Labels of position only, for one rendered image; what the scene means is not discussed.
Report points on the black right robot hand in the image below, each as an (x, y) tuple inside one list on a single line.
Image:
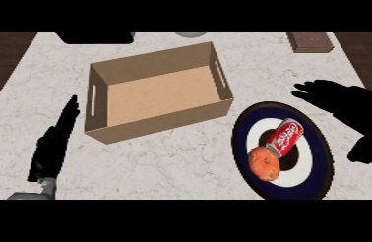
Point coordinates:
[(345, 100)]

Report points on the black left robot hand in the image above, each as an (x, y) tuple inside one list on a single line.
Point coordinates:
[(51, 144)]

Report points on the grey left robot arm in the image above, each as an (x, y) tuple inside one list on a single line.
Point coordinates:
[(41, 191)]

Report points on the red soda can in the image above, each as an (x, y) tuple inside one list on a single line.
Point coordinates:
[(286, 137)]

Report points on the dark blue and white plate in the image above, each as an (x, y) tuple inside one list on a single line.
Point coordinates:
[(300, 177)]

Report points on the brown cardboard box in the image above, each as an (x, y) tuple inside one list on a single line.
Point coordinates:
[(157, 91)]

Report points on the brown wooden block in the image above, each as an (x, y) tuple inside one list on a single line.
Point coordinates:
[(311, 42)]

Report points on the orange round fruit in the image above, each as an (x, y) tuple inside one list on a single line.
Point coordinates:
[(265, 164)]

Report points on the black flat appliance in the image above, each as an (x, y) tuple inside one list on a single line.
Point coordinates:
[(97, 38)]

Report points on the grey round object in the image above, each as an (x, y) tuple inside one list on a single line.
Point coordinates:
[(191, 34)]

